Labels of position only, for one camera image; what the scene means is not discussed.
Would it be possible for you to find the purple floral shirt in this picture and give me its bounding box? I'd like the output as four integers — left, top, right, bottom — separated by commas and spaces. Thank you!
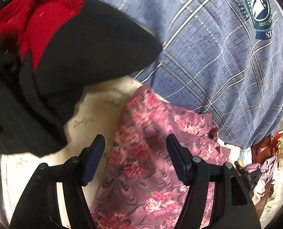
91, 86, 230, 228

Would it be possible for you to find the lilac cloth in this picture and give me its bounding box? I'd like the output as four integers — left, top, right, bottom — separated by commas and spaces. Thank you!
243, 156, 277, 205

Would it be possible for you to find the cream floral cloth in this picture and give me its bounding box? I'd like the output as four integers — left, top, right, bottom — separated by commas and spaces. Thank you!
0, 77, 142, 221

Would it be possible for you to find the blue plaid blanket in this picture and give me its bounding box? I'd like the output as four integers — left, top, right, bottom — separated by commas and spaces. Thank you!
0, 0, 283, 149

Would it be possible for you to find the black and red sweater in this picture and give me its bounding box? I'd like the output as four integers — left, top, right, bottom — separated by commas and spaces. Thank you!
0, 0, 162, 157

